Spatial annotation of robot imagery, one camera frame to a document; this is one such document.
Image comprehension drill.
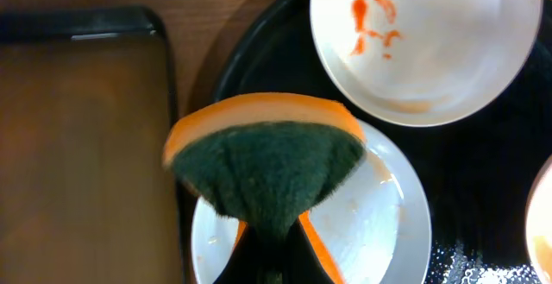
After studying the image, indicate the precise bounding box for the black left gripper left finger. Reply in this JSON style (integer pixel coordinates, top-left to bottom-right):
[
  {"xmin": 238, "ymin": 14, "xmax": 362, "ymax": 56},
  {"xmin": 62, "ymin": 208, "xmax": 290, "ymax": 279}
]
[{"xmin": 214, "ymin": 222, "xmax": 276, "ymax": 284}]

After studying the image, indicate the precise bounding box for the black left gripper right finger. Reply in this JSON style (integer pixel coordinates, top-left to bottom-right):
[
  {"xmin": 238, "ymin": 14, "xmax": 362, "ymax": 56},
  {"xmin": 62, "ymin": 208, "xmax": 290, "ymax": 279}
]
[{"xmin": 282, "ymin": 211, "xmax": 345, "ymax": 284}]

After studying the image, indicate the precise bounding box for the light grey plate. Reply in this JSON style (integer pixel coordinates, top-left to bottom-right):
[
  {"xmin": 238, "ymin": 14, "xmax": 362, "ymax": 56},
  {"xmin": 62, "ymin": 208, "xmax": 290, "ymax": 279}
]
[{"xmin": 190, "ymin": 119, "xmax": 433, "ymax": 284}]

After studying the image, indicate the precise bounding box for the orange green scrub sponge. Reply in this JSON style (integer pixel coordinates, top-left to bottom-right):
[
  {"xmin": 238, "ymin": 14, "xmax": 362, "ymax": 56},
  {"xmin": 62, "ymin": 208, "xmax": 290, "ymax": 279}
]
[{"xmin": 161, "ymin": 92, "xmax": 367, "ymax": 240}]

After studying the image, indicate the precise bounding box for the pink plate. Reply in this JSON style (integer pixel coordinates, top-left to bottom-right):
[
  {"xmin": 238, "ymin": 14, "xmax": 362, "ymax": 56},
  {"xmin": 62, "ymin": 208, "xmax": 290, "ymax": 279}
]
[{"xmin": 525, "ymin": 157, "xmax": 551, "ymax": 284}]

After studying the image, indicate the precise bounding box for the black round tray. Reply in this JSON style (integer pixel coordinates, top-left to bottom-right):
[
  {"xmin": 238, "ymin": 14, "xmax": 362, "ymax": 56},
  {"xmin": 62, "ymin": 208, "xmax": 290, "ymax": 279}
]
[{"xmin": 193, "ymin": 0, "xmax": 551, "ymax": 283}]

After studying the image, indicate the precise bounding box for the black rectangular tray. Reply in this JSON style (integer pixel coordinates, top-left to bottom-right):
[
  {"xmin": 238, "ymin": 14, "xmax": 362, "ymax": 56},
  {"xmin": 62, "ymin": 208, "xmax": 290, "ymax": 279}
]
[{"xmin": 1, "ymin": 6, "xmax": 183, "ymax": 283}]

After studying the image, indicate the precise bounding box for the cream white plate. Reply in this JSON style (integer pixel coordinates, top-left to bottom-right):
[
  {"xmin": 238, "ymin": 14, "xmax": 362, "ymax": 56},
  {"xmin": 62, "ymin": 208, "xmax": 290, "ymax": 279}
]
[{"xmin": 310, "ymin": 0, "xmax": 544, "ymax": 127}]

